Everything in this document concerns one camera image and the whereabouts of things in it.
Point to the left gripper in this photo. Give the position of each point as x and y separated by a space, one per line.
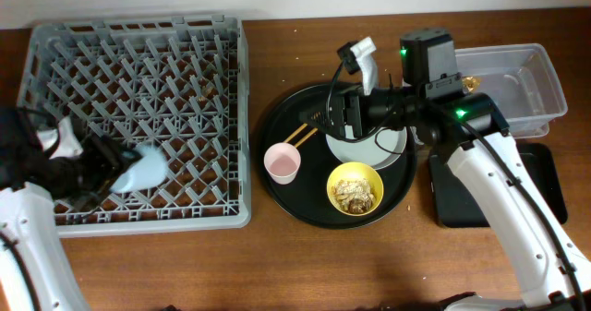
120 156

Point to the gold snack wrapper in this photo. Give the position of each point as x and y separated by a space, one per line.
471 83

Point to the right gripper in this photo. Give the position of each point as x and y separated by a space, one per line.
345 112

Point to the food scraps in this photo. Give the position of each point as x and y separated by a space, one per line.
353 196

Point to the pink cup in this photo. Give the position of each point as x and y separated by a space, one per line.
282 162

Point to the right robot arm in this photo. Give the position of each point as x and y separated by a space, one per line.
472 137

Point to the blue cup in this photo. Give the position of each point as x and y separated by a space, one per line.
149 171

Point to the grey plate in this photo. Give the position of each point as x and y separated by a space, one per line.
378 151

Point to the yellow bowl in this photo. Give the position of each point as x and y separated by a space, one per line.
356 170

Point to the grey dishwasher rack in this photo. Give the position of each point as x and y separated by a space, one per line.
180 84

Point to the wooden chopstick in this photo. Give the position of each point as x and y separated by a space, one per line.
302 140
304 125

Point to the clear plastic bin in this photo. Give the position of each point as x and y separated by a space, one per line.
522 82

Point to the black rectangular tray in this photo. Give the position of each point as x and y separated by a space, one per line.
455 207

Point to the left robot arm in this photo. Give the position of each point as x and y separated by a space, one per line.
35 272

